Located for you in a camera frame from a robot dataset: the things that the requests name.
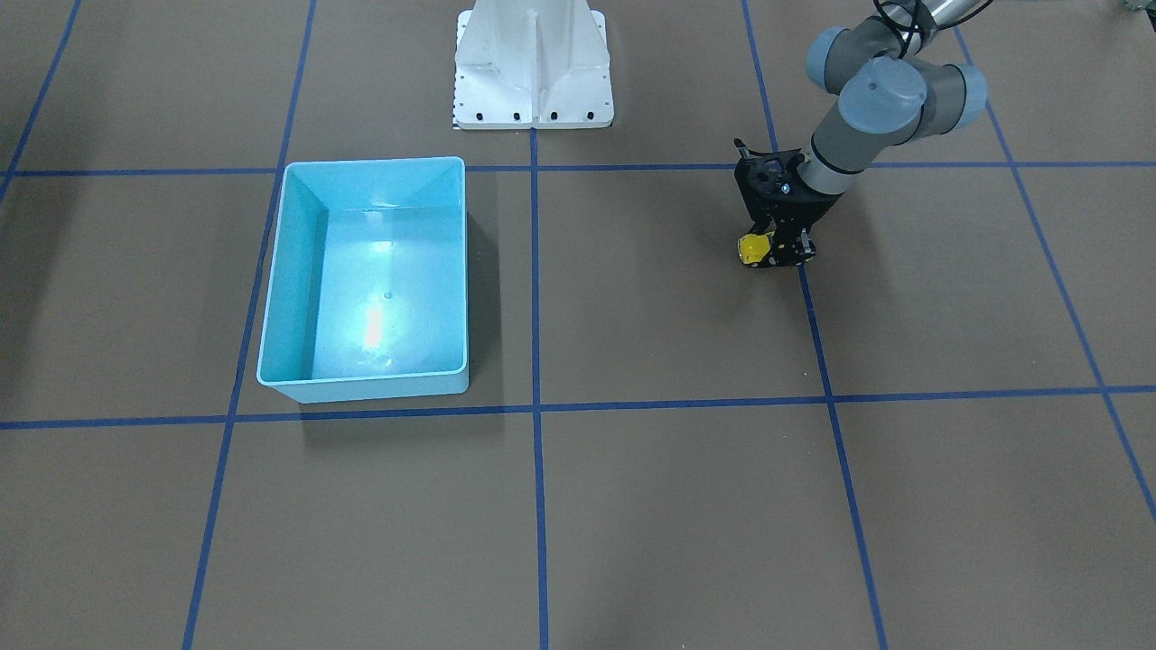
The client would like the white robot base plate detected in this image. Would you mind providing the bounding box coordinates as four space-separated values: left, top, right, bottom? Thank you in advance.
452 1 615 131

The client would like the light blue plastic bin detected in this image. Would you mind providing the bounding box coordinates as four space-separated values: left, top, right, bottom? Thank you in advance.
255 156 470 404

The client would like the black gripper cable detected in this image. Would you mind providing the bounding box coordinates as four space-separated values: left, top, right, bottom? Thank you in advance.
872 0 994 60

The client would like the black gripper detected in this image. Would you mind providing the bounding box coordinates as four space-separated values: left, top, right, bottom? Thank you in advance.
733 136 842 267

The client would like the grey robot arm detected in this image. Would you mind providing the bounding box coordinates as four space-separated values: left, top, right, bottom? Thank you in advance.
734 1 988 269

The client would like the yellow beetle toy car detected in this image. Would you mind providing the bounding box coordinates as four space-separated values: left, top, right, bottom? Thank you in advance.
738 230 817 269

